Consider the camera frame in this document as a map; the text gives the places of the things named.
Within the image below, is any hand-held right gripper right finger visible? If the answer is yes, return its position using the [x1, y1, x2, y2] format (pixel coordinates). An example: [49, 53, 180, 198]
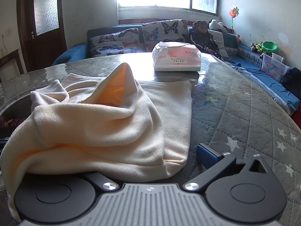
[183, 143, 270, 192]

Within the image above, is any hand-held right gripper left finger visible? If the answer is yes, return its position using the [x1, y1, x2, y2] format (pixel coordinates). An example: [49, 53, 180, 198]
[83, 172, 119, 192]

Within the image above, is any cream cloth towel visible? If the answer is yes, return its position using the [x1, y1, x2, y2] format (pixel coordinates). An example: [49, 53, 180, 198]
[0, 62, 193, 222]

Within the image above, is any white pink tissue pack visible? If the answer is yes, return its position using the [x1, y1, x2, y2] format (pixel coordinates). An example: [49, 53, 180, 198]
[152, 41, 202, 72]

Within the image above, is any black round induction cooker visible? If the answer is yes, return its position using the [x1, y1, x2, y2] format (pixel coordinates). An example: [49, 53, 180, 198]
[0, 96, 36, 140]

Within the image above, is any clear plastic storage box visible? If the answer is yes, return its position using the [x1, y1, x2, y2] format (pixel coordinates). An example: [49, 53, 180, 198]
[260, 52, 292, 83]

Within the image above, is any black bag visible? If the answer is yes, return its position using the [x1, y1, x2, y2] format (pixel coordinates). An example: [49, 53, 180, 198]
[280, 67, 301, 97]

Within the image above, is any grey plain cushion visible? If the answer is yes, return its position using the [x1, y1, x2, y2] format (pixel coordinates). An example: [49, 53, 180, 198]
[208, 29, 230, 58]

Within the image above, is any green plush toy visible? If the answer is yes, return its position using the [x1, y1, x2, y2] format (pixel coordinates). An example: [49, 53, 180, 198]
[250, 42, 264, 54]

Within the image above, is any green plastic bowl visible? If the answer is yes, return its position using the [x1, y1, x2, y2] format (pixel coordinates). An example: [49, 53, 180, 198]
[261, 41, 279, 53]

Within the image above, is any blue sofa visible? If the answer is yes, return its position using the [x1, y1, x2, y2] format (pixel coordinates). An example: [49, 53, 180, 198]
[52, 18, 301, 118]

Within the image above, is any panda plush toy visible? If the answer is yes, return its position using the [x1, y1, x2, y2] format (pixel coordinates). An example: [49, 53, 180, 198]
[208, 19, 228, 33]

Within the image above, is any tall butterfly print cushion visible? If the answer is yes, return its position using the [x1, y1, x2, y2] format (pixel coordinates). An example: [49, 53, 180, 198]
[141, 19, 189, 52]

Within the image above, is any wide butterfly print cushion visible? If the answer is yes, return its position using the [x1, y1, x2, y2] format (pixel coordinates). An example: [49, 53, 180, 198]
[89, 28, 145, 57]

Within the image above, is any dark wooden door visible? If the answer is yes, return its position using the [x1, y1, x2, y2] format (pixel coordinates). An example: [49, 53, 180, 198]
[16, 0, 68, 74]

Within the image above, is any colourful pinwheel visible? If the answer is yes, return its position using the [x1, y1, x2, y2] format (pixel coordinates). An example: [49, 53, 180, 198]
[228, 5, 239, 35]

